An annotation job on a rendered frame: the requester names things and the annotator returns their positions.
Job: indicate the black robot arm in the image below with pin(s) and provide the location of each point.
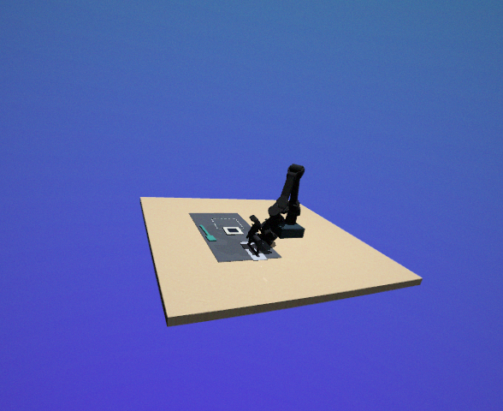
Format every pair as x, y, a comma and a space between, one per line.
282, 205

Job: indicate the grey square tile with black square center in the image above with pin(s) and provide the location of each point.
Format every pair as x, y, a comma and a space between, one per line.
232, 230

